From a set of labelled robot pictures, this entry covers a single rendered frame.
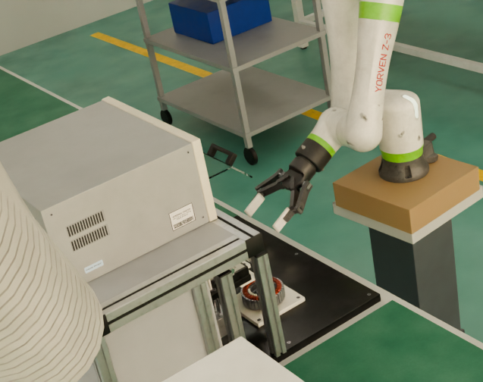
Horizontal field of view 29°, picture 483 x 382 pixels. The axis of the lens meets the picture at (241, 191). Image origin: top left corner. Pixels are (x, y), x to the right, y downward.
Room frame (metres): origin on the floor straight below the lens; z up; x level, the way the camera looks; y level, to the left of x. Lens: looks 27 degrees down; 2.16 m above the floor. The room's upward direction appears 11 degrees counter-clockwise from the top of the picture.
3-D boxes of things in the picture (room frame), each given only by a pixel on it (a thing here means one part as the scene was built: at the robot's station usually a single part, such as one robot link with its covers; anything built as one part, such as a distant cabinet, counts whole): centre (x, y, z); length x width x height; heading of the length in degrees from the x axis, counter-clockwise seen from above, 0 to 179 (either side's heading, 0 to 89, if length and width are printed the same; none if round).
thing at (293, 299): (2.05, 0.00, 0.78); 0.15 x 0.15 x 0.01; 30
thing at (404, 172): (2.54, -0.53, 0.86); 0.26 x 0.15 x 0.06; 133
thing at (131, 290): (1.99, 0.33, 1.09); 0.68 x 0.44 x 0.05; 30
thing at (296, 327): (2.14, 0.07, 0.76); 0.64 x 0.47 x 0.02; 30
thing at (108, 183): (2.00, 0.34, 1.22); 0.44 x 0.39 x 0.20; 30
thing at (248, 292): (2.05, 0.00, 0.80); 0.11 x 0.11 x 0.04
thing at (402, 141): (2.51, -0.48, 0.98); 0.16 x 0.13 x 0.19; 42
